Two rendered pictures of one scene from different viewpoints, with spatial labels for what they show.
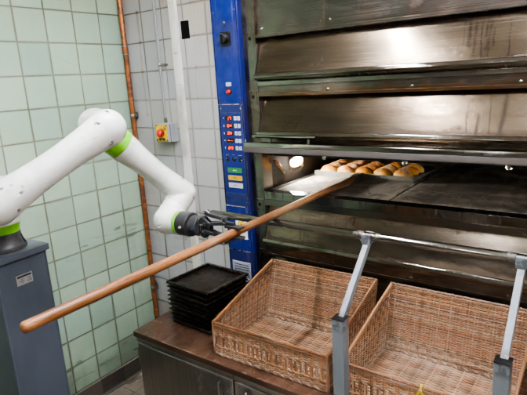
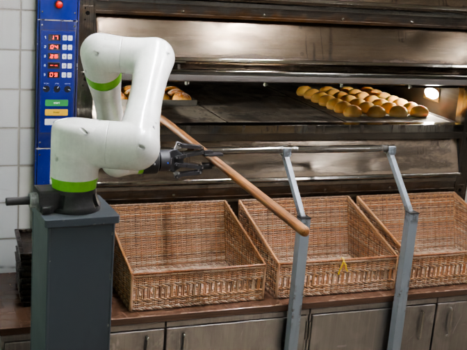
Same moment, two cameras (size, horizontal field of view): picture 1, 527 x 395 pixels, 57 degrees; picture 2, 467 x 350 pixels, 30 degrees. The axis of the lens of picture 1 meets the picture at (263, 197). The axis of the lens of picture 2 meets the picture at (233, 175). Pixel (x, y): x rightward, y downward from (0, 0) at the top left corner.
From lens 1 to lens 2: 2.64 m
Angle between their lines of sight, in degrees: 57
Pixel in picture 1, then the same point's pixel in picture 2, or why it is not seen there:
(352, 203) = (201, 128)
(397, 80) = (253, 9)
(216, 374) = (142, 330)
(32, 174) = (158, 110)
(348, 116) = (203, 40)
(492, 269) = (317, 169)
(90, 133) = (167, 64)
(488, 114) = (320, 43)
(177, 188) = not seen: hidden behind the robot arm
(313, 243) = (156, 177)
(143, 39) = not seen: outside the picture
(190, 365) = not seen: hidden behind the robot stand
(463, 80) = (305, 14)
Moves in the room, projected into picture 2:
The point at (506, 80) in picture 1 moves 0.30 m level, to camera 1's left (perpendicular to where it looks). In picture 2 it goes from (333, 17) to (301, 19)
